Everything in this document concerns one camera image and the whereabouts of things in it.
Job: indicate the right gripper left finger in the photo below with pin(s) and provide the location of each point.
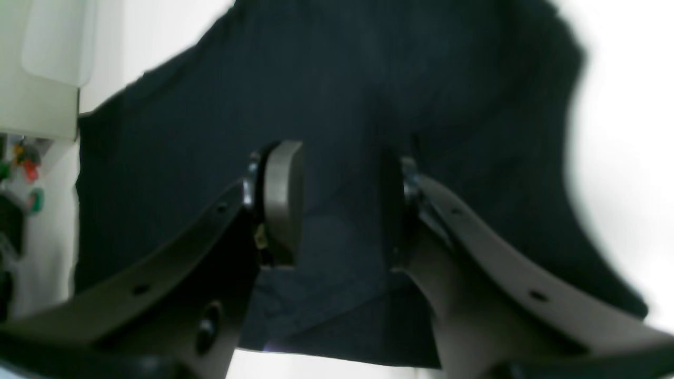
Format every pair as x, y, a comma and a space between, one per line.
177, 313

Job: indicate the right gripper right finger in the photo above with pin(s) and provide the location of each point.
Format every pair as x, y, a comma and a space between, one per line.
494, 313

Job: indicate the black T-shirt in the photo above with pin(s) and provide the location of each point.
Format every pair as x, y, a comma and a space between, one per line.
476, 91

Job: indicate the grey right bin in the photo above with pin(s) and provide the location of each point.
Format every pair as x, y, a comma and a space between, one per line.
47, 50

